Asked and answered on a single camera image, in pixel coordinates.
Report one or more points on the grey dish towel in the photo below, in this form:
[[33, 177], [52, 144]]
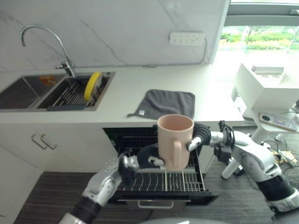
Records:
[[168, 102]]

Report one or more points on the black right wrist clamp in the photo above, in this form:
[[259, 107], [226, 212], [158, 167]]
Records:
[[224, 149]]

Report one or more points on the smartphone with patterned case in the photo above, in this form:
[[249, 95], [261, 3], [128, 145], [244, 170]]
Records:
[[278, 121]]

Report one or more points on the steel double sink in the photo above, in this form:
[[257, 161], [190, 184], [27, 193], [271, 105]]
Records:
[[21, 93]]

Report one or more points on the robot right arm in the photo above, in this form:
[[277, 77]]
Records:
[[254, 161]]

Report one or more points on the yellow plate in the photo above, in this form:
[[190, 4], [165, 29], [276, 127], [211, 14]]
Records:
[[90, 86]]

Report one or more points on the steel sink dish rack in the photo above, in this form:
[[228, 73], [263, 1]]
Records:
[[70, 96]]

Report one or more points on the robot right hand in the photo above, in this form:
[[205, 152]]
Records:
[[202, 135]]

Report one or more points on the grey plate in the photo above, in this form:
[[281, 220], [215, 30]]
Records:
[[99, 81]]

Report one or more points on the black dishwasher drawer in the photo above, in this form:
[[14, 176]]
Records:
[[205, 198]]

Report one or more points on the white wall power strip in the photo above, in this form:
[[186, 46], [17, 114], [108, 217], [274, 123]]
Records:
[[187, 39]]

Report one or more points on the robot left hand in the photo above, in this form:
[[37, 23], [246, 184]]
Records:
[[146, 155]]

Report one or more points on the floor power strip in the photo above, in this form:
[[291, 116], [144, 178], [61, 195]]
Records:
[[288, 156]]

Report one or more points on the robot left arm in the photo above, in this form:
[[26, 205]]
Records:
[[102, 186]]

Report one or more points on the white box cabinet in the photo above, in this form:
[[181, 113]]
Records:
[[264, 93]]

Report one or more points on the chrome gooseneck faucet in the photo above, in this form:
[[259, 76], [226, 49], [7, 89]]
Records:
[[61, 44]]

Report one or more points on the grey flat box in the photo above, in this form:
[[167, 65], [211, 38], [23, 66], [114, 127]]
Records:
[[267, 70]]

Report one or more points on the pink ceramic mug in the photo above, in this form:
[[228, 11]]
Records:
[[174, 140]]

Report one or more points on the grey window frame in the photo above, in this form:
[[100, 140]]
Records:
[[257, 11]]

